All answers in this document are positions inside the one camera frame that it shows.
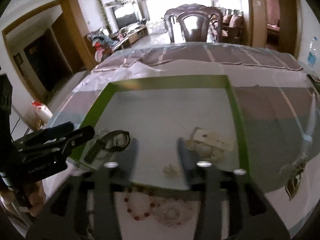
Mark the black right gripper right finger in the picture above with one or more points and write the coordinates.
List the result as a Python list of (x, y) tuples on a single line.
[(229, 201)]

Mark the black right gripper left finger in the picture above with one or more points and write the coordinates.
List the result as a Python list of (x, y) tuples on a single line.
[(87, 198)]

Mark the white pearl jewelry piece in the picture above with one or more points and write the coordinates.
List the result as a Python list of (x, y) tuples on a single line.
[(209, 145)]

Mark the white bottle red cap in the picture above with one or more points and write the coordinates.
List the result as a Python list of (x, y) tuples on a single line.
[(42, 111)]

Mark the black watch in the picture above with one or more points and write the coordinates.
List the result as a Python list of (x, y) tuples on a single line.
[(115, 141)]

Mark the green cardboard box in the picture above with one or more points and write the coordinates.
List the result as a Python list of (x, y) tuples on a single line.
[(157, 111)]

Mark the checked grey pink tablecloth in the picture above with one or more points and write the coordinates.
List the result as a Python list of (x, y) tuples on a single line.
[(279, 106)]

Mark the pile of clothes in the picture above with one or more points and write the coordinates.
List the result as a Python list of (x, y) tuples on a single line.
[(102, 44)]

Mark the wooden tv cabinet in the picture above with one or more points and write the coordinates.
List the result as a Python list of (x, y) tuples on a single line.
[(134, 36)]

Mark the plastic water bottle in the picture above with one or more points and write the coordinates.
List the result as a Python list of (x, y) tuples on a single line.
[(313, 51)]

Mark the dark wooden chair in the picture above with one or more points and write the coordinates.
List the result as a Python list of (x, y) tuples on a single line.
[(196, 22)]

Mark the flat screen television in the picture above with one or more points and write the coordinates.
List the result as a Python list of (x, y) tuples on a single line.
[(126, 15)]

